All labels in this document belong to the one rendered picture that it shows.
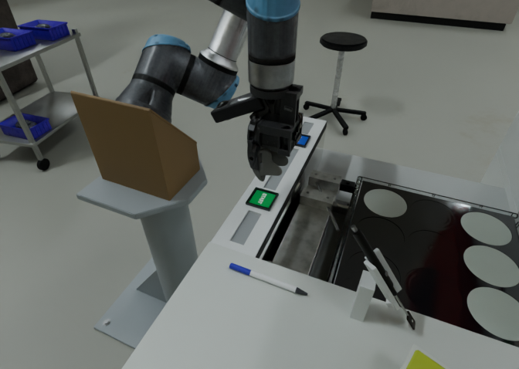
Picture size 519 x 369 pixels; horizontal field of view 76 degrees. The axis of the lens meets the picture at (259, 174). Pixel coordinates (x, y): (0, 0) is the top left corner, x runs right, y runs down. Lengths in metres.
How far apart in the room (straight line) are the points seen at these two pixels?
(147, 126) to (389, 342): 0.65
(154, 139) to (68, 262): 1.33
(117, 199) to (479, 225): 0.91
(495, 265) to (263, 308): 0.49
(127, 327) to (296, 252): 1.12
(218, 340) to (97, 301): 1.36
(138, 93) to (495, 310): 0.88
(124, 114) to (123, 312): 1.10
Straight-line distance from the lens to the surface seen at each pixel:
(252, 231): 0.66
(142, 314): 1.73
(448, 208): 0.91
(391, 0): 6.57
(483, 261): 0.83
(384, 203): 0.86
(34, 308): 1.98
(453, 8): 6.58
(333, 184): 0.88
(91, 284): 1.93
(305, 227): 0.79
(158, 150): 0.86
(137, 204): 0.98
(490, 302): 0.77
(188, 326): 0.56
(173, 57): 0.95
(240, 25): 0.95
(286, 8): 0.51
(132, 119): 0.86
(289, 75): 0.54
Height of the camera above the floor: 1.45
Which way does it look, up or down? 38 degrees down
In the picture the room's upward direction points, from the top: straight up
